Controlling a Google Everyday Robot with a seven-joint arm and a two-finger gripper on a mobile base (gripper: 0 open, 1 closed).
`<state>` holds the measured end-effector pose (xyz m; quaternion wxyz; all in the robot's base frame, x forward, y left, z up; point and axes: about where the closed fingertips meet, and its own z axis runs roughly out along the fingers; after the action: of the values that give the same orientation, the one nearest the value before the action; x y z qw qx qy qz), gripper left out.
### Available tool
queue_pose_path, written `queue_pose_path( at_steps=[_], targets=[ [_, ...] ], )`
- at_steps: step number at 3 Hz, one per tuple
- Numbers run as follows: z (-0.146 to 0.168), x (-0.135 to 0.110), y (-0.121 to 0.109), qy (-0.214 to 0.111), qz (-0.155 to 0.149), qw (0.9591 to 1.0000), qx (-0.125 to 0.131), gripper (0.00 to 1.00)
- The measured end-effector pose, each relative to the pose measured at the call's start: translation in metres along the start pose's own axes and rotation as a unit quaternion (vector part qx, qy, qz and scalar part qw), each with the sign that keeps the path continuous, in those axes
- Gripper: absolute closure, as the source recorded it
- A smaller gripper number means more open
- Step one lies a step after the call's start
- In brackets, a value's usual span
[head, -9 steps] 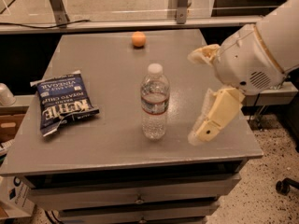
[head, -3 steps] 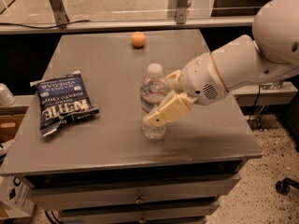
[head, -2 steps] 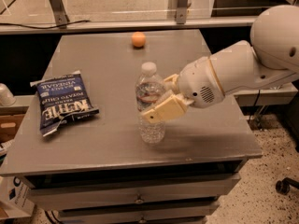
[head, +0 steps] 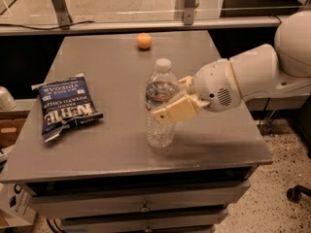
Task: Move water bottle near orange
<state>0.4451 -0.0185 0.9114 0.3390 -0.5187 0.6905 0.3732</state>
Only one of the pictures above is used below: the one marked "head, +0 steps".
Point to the grey drawer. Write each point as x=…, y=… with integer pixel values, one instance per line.
x=96, y=204
x=160, y=221

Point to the upper grey drawer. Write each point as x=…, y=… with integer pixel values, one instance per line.
x=96, y=204

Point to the brown cardboard box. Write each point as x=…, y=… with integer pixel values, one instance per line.
x=9, y=131

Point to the grey drawer cabinet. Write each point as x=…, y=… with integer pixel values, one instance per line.
x=113, y=155

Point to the blue Kettle chips bag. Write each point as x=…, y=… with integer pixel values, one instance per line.
x=65, y=103

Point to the lower grey drawer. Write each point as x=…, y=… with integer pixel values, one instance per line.
x=160, y=221

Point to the black chair caster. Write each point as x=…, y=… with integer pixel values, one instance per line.
x=294, y=194

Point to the white printed cardboard box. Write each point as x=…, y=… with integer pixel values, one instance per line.
x=14, y=209

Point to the clear plastic water bottle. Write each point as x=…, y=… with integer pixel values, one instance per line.
x=161, y=86

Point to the orange fruit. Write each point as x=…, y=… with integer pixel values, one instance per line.
x=144, y=41

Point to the right metal bracket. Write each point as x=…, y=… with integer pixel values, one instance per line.
x=189, y=8

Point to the left metal bracket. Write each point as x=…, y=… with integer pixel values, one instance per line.
x=62, y=14

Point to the metal bracket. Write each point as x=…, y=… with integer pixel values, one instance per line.
x=189, y=8
x=62, y=14

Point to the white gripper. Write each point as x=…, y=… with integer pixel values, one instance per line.
x=215, y=83

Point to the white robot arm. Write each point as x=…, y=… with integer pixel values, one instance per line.
x=282, y=70

